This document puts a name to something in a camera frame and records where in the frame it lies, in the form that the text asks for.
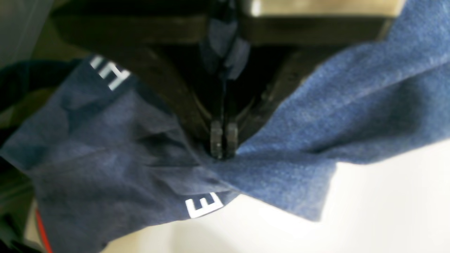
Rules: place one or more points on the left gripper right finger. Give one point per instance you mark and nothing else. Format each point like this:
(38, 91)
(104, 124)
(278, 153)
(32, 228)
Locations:
(284, 51)

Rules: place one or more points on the blue t-shirt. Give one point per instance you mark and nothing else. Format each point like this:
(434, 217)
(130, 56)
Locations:
(106, 163)

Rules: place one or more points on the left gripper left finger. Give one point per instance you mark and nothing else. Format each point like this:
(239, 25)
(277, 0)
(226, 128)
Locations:
(158, 49)

